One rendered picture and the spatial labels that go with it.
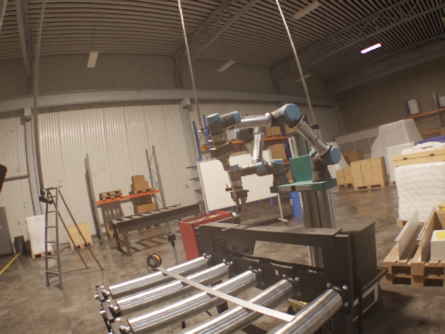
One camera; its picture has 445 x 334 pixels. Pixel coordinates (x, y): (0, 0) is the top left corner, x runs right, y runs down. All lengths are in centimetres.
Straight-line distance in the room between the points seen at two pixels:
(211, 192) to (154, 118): 715
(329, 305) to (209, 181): 524
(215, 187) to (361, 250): 445
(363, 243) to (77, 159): 1067
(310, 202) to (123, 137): 1033
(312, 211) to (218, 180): 411
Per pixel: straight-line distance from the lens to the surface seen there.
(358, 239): 227
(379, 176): 948
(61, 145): 1149
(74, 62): 1293
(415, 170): 440
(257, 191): 636
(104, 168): 1141
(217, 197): 614
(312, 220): 232
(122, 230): 635
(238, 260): 180
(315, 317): 110
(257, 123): 164
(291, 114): 158
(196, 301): 141
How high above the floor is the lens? 153
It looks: 2 degrees up
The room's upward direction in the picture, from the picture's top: 11 degrees counter-clockwise
